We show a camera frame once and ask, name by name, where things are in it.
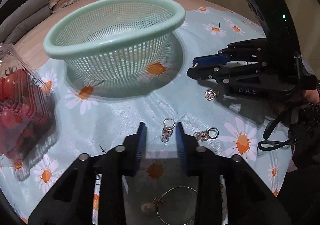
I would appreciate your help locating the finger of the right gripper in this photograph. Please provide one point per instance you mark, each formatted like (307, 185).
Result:
(207, 72)
(211, 60)

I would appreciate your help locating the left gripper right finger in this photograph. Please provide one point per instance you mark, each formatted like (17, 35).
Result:
(229, 182)

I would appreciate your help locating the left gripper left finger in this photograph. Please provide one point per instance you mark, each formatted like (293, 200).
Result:
(70, 200)

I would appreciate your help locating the round crystal pendant earring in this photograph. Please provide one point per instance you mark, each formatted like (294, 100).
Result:
(211, 94)

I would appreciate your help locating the pearl earring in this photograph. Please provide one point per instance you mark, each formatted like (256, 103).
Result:
(151, 207)

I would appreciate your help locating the crystal drop hoop earring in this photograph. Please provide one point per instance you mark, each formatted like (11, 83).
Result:
(168, 126)

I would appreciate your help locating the large silver hoop bangle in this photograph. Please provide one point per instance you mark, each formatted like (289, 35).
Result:
(176, 205)

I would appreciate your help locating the operator hand on handle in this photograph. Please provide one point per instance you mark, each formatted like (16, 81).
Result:
(311, 96)

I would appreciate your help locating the daisy print blue cloth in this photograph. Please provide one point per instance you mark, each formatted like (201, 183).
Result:
(93, 118)

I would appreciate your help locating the mint green mesh basket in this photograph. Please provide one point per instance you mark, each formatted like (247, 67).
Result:
(114, 39)

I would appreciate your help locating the clear plastic tomato box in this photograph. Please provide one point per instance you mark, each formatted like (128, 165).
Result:
(26, 105)

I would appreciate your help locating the lower grey pillow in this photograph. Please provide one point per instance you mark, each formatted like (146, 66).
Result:
(26, 25)

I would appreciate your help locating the grey pillow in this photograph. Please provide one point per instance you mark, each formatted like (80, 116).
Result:
(26, 25)
(20, 14)

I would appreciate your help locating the upper grey pillow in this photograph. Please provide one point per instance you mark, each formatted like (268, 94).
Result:
(20, 14)

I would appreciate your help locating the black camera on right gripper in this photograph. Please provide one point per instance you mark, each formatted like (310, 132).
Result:
(279, 29)

